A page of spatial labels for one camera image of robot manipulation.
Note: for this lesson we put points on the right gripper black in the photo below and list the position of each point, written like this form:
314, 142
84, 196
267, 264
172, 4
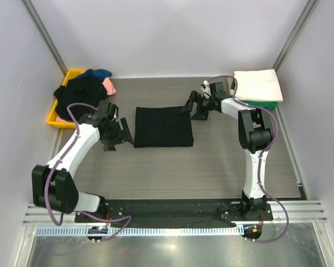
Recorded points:
196, 99

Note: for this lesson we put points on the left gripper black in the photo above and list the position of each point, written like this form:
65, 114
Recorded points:
123, 135

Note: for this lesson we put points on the black t shirt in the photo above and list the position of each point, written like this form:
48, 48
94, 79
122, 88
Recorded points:
162, 127

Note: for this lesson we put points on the yellow plastic bin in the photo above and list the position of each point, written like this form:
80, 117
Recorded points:
86, 90

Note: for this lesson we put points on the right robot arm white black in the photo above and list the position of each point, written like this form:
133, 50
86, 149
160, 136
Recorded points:
255, 133

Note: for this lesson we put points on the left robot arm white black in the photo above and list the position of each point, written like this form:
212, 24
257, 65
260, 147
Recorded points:
53, 186

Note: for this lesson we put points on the pink shirt in bin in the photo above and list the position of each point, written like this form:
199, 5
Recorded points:
110, 87

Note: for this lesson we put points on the black shirt in bin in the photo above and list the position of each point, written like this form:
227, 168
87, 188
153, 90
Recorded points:
80, 94

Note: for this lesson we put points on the blue shirt in bin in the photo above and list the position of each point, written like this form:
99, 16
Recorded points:
100, 74

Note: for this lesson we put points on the folded white t shirt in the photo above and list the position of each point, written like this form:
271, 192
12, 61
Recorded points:
258, 86

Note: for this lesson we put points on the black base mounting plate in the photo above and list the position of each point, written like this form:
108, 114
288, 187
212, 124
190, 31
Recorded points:
183, 213

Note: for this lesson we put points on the slotted cable duct strip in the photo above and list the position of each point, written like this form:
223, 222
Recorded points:
101, 231

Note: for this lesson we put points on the right aluminium frame post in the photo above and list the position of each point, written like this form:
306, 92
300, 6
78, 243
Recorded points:
295, 32

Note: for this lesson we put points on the aluminium frame post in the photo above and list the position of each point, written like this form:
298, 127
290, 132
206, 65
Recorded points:
295, 32
46, 37

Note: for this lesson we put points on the left aluminium frame post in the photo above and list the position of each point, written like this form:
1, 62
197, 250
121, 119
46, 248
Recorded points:
46, 37

